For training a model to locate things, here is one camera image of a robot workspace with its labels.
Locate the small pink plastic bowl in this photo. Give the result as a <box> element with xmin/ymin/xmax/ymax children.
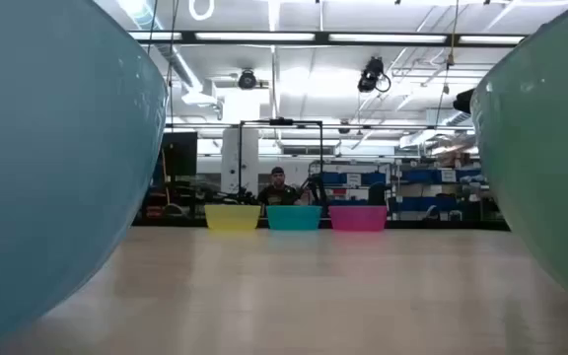
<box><xmin>327</xmin><ymin>204</ymin><xmax>389</xmax><ymax>233</ymax></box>

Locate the black monitor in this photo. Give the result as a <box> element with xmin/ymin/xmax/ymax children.
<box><xmin>160</xmin><ymin>131</ymin><xmax>199</xmax><ymax>178</ymax></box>

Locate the person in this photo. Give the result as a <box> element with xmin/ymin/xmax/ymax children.
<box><xmin>256</xmin><ymin>166</ymin><xmax>311</xmax><ymax>207</ymax></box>

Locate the shelving with blue bins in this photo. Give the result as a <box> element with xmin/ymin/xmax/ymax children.
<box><xmin>313</xmin><ymin>162</ymin><xmax>487</xmax><ymax>221</ymax></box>

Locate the black overhead light bar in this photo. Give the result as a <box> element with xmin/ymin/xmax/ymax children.
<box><xmin>128</xmin><ymin>30</ymin><xmax>530</xmax><ymax>48</ymax></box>

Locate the black aluminium table frame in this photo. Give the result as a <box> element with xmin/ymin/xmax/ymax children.
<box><xmin>130</xmin><ymin>217</ymin><xmax>511</xmax><ymax>232</ymax></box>

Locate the black ceiling camera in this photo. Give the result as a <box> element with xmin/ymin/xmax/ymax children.
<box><xmin>356</xmin><ymin>56</ymin><xmax>392</xmax><ymax>95</ymax></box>
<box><xmin>237</xmin><ymin>68</ymin><xmax>258</xmax><ymax>91</ymax></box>
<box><xmin>452</xmin><ymin>88</ymin><xmax>476</xmax><ymax>115</ymax></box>

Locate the small teal plastic bowl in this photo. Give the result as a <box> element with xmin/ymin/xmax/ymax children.
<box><xmin>265</xmin><ymin>204</ymin><xmax>323</xmax><ymax>232</ymax></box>

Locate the small yellow plastic bowl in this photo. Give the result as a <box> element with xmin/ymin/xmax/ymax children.
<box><xmin>203</xmin><ymin>204</ymin><xmax>262</xmax><ymax>232</ymax></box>

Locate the white pillar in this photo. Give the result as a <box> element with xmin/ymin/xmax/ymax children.
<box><xmin>220</xmin><ymin>127</ymin><xmax>260</xmax><ymax>196</ymax></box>

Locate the large green plastic bowl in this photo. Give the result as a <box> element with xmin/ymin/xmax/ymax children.
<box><xmin>469</xmin><ymin>0</ymin><xmax>568</xmax><ymax>315</ymax></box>

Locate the large blue plastic bowl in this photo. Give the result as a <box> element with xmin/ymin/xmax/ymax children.
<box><xmin>0</xmin><ymin>0</ymin><xmax>169</xmax><ymax>354</ymax></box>

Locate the black office chair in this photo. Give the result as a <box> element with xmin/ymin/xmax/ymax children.
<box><xmin>367</xmin><ymin>181</ymin><xmax>389</xmax><ymax>207</ymax></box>

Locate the black background gantry frame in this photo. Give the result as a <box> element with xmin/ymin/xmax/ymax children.
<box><xmin>237</xmin><ymin>117</ymin><xmax>325</xmax><ymax>198</ymax></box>

